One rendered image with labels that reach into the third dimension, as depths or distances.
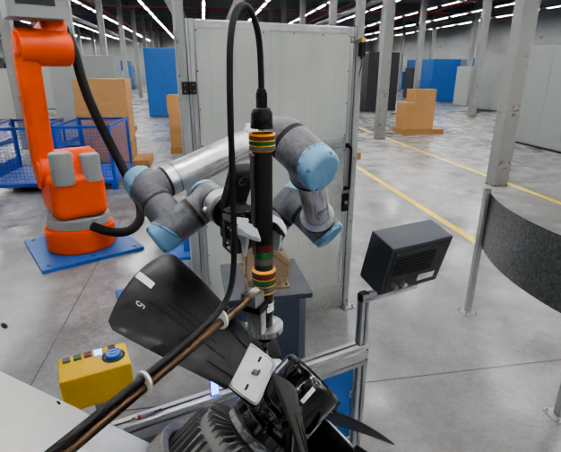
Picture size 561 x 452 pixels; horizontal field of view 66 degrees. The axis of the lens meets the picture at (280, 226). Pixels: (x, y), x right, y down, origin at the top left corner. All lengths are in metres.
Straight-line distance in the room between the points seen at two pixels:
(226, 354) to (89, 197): 3.94
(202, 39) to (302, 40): 0.61
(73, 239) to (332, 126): 2.80
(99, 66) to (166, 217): 10.38
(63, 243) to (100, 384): 3.58
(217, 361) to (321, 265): 2.50
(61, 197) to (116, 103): 4.38
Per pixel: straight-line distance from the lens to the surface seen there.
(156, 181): 1.03
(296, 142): 1.12
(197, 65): 2.55
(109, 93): 8.68
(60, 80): 11.50
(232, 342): 0.78
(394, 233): 1.45
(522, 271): 2.88
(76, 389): 1.18
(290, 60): 2.77
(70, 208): 4.59
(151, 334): 0.71
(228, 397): 1.39
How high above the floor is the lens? 1.74
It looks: 20 degrees down
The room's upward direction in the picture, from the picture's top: straight up
